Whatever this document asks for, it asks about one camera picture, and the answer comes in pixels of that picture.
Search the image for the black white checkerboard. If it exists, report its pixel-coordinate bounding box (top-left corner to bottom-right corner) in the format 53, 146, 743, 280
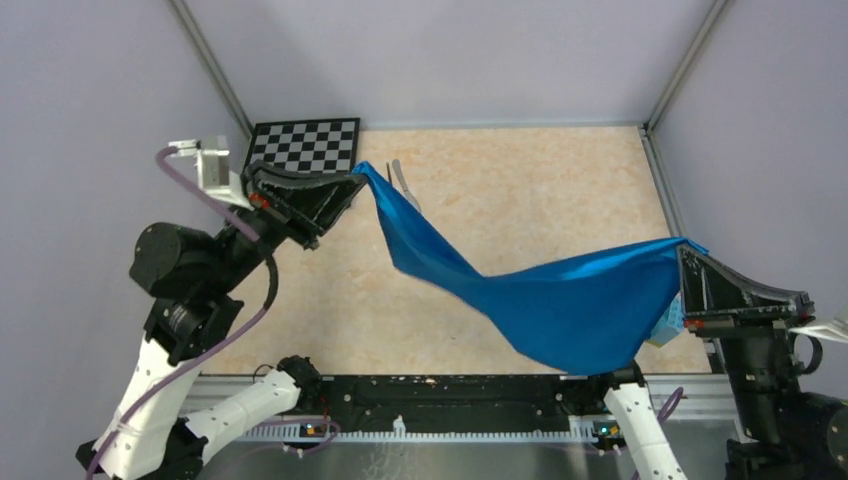
245, 118, 361, 174

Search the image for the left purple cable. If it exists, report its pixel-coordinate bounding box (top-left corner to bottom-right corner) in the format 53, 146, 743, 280
84, 145, 342, 480

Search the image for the white toothed cable rail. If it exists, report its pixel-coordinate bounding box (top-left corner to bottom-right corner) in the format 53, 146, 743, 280
238, 422, 597, 444

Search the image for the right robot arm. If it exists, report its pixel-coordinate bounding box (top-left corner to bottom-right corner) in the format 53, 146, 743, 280
586, 239, 847, 479

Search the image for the blue cloth napkin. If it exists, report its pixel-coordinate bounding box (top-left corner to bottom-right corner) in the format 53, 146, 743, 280
353, 162, 707, 376

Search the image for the silver table knife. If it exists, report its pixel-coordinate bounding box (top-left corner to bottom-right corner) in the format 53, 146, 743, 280
391, 159, 421, 212

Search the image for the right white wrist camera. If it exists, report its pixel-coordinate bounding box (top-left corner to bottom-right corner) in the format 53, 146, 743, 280
790, 318, 847, 344

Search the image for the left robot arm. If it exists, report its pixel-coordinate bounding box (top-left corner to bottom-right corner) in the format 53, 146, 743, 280
76, 166, 366, 479

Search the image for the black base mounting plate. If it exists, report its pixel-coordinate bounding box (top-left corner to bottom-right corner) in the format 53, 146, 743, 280
298, 374, 608, 434

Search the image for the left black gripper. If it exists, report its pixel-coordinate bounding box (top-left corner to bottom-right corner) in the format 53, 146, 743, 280
210, 154, 373, 288

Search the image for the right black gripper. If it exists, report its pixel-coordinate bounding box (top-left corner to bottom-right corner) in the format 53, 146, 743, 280
674, 237, 812, 437

